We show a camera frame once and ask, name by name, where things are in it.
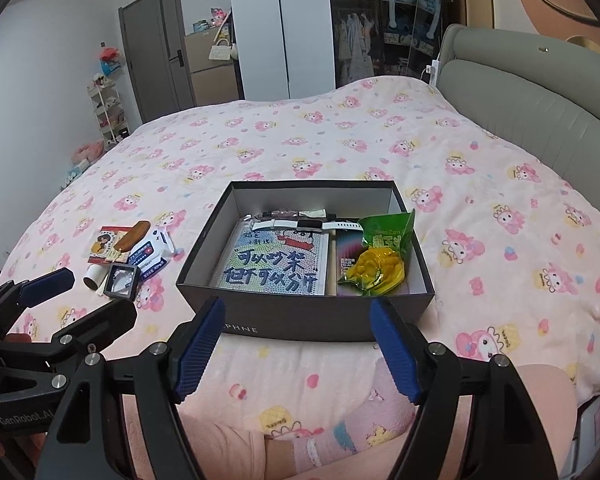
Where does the black framed mirror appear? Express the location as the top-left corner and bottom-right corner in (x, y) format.
(104, 262), (140, 301)

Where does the dark pink-ring booklet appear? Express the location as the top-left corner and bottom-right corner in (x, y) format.
(335, 230), (370, 297)

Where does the green corn candy packet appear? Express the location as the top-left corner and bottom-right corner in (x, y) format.
(341, 211), (415, 296)

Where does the brown wooden comb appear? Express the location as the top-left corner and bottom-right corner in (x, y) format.
(114, 220), (150, 252)

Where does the white wardrobe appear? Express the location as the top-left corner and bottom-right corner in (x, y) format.
(230, 0), (336, 101)

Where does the pink cartoon bed blanket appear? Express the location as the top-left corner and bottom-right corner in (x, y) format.
(0, 74), (600, 480)

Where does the pink patterned sock foot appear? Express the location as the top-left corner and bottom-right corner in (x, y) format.
(264, 359), (416, 479)

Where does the white shelf rack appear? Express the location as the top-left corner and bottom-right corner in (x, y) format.
(87, 75), (130, 151)

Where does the alcohol wipes pack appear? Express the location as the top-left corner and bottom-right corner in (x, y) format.
(126, 229), (176, 281)

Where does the grey padded headboard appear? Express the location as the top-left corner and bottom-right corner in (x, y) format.
(437, 25), (600, 208)

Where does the grey door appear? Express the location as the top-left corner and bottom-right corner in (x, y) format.
(119, 0), (195, 122)

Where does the cream handbag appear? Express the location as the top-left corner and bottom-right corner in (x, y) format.
(209, 39), (238, 62)

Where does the red white card box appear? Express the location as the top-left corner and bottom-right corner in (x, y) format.
(87, 226), (131, 264)

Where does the white smart watch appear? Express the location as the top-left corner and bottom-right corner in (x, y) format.
(242, 209), (363, 233)

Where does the white paper roll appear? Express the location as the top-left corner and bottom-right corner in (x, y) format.
(83, 263), (109, 290)

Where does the black Daphne shoe box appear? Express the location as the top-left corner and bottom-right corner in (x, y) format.
(176, 180), (406, 342)

